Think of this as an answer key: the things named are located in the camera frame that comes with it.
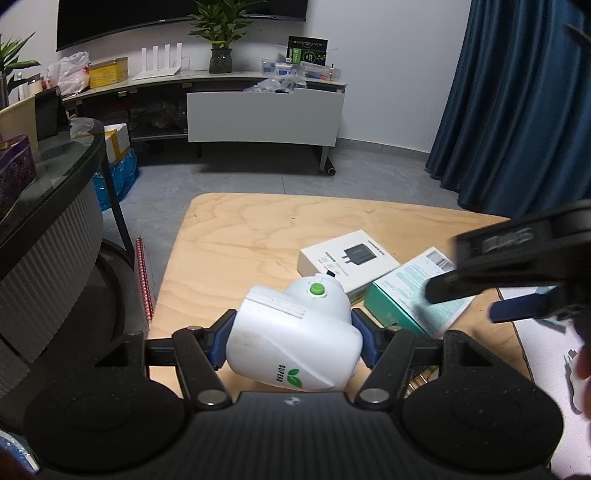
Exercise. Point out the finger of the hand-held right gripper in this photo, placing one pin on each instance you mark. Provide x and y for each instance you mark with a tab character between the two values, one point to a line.
457	286
526	307

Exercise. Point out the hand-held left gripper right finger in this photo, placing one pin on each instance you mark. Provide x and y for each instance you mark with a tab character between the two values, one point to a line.
367	337

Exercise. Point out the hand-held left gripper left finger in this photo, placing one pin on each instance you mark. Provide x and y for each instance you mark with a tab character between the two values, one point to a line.
219	339

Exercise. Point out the teal cardboard box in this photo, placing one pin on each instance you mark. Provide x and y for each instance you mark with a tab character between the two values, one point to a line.
406	295

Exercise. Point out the white device with green button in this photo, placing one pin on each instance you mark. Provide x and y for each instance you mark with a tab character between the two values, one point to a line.
286	332

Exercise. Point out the white charger box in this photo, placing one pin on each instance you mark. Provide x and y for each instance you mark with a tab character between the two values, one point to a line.
323	266

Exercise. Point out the person's right hand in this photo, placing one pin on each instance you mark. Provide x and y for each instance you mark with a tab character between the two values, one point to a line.
585	369

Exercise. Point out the red spiral stick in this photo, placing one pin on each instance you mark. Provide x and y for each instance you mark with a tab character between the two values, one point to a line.
144	281

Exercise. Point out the blue curtain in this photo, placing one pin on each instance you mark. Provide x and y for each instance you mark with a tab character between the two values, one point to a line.
517	115

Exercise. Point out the black tube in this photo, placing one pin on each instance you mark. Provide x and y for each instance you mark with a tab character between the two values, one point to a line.
329	168

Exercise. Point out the blue plastic bag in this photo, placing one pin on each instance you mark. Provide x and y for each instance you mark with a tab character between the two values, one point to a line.
117	177

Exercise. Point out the dark round glass-top table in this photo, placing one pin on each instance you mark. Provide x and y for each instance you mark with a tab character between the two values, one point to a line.
51	240

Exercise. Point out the taped cardboard box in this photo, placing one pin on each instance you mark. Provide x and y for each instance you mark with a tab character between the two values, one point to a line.
117	138

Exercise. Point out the white cabinet panel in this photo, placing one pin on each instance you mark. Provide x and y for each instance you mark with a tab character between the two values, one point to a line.
258	115

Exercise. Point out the trash bin with blue bag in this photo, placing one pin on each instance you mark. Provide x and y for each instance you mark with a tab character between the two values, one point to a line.
14	450

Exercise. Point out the white tv cabinet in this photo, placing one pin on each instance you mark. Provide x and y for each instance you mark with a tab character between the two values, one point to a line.
157	110

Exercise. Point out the pile of small boxes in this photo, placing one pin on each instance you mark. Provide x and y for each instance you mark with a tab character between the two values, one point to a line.
318	71

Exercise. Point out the clear plastic bags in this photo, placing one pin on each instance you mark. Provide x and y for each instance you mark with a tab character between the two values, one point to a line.
277	85

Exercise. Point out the purple ornate tin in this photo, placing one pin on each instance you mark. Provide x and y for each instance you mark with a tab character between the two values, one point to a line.
16	175

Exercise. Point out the white router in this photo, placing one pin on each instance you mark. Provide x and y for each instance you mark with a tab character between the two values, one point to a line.
159	71

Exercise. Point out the potted plant in dark vase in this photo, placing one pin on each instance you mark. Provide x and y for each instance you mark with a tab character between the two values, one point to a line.
220	62

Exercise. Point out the black and green box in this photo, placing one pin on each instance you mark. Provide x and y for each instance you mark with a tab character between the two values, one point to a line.
307	50

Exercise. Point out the small black box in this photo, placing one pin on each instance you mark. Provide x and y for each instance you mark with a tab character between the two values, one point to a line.
46	113

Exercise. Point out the yellow box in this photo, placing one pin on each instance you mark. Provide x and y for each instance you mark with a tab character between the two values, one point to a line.
108	74

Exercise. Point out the beige pot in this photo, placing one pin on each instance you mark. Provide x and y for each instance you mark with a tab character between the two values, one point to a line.
18	117

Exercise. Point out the white plastic bag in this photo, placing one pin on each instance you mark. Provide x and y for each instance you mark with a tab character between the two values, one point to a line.
71	71

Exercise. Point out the white plastic bottle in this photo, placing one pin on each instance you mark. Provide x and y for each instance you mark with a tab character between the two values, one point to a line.
23	85

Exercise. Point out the black television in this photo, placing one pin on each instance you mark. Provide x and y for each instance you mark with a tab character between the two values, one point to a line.
161	18

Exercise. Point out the steel thermos cup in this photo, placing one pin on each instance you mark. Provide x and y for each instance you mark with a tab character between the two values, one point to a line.
3	92

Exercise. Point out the green leafy plant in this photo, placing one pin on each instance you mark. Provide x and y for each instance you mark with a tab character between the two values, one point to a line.
11	53

